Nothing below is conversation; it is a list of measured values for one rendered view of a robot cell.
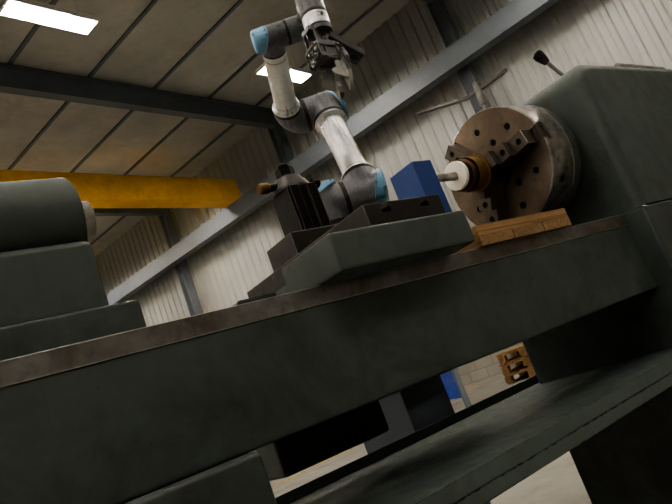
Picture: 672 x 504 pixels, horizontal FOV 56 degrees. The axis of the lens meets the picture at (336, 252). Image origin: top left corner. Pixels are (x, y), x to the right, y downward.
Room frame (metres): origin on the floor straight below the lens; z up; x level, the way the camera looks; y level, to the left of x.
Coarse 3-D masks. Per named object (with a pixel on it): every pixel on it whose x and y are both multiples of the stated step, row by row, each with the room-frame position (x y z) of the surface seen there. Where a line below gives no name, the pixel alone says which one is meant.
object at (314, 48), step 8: (320, 24) 1.60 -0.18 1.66; (328, 24) 1.61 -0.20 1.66; (304, 32) 1.60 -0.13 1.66; (312, 32) 1.62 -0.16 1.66; (320, 32) 1.61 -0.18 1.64; (328, 32) 1.64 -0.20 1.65; (304, 40) 1.61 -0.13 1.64; (312, 40) 1.61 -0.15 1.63; (320, 40) 1.58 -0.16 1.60; (328, 40) 1.59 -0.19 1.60; (312, 48) 1.59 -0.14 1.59; (320, 48) 1.57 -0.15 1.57; (328, 48) 1.59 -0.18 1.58; (336, 48) 1.60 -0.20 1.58; (312, 56) 1.60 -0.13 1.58; (320, 56) 1.58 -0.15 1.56; (328, 56) 1.58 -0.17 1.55; (336, 56) 1.60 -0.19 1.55; (312, 64) 1.61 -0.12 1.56; (320, 64) 1.61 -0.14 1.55; (328, 64) 1.63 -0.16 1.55
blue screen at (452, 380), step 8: (456, 368) 6.51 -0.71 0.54; (440, 376) 6.92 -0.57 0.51; (448, 376) 6.71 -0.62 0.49; (456, 376) 6.50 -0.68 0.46; (448, 384) 6.79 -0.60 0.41; (456, 384) 6.54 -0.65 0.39; (448, 392) 6.88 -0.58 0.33; (456, 392) 6.66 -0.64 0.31; (464, 392) 6.51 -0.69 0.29; (464, 400) 6.51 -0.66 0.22
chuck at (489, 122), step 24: (480, 120) 1.53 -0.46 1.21; (504, 120) 1.48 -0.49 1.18; (528, 120) 1.44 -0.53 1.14; (552, 120) 1.48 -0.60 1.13; (480, 144) 1.55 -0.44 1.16; (552, 144) 1.43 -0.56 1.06; (528, 168) 1.48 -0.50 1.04; (552, 168) 1.44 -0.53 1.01; (456, 192) 1.65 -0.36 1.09; (528, 192) 1.50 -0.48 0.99; (552, 192) 1.47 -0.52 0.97; (480, 216) 1.62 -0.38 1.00
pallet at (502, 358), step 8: (520, 344) 10.19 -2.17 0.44; (504, 352) 9.29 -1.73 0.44; (512, 352) 9.24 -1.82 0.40; (520, 352) 9.20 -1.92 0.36; (504, 360) 9.35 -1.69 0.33; (512, 360) 9.37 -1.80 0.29; (520, 360) 9.19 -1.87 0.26; (528, 360) 9.16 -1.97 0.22; (504, 368) 9.37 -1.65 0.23; (512, 368) 9.71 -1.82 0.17; (520, 368) 9.44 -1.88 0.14; (528, 368) 9.17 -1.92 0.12; (512, 376) 9.40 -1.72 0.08; (520, 376) 9.71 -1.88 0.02; (528, 376) 9.21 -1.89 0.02
